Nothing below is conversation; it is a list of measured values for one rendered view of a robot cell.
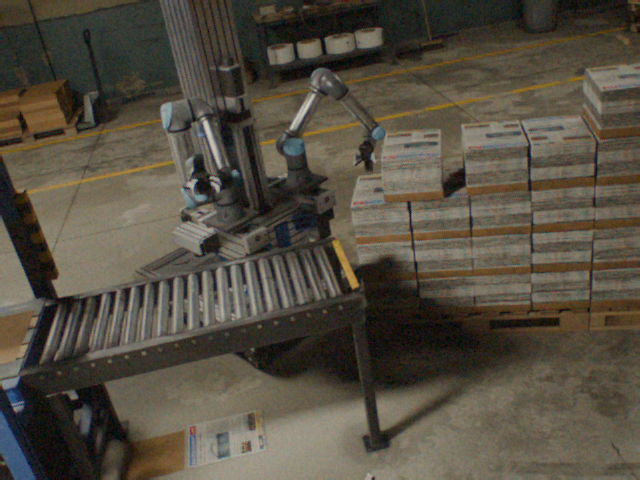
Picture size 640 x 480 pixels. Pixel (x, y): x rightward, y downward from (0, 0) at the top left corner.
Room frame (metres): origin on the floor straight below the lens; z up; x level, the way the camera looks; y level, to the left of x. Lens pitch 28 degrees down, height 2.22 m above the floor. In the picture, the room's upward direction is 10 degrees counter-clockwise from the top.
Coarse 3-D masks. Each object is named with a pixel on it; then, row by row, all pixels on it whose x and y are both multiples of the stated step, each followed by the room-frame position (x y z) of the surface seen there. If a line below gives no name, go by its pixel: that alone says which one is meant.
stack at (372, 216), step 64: (448, 192) 2.92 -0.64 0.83; (512, 192) 2.80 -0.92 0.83; (576, 192) 2.73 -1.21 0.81; (384, 256) 2.93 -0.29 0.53; (448, 256) 2.86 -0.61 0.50; (512, 256) 2.79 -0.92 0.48; (576, 256) 2.72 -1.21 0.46; (384, 320) 2.94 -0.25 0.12; (448, 320) 2.87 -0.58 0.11; (576, 320) 2.72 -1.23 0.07
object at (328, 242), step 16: (320, 240) 2.70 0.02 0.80; (256, 256) 2.66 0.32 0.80; (272, 256) 2.64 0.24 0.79; (336, 256) 2.67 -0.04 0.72; (176, 272) 2.63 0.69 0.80; (192, 272) 2.61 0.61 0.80; (272, 272) 2.64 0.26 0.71; (288, 272) 2.65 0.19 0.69; (112, 288) 2.59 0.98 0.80; (128, 288) 2.57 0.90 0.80; (144, 288) 2.58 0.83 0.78; (48, 304) 2.54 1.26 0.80; (112, 304) 2.56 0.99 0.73; (80, 320) 2.55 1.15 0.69
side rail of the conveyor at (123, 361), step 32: (256, 320) 2.14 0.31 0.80; (288, 320) 2.14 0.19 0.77; (320, 320) 2.16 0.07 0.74; (352, 320) 2.17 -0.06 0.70; (96, 352) 2.10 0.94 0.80; (128, 352) 2.08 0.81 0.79; (160, 352) 2.09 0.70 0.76; (192, 352) 2.10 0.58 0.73; (224, 352) 2.11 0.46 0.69; (32, 384) 2.04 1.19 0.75; (64, 384) 2.05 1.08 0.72; (96, 384) 2.06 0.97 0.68
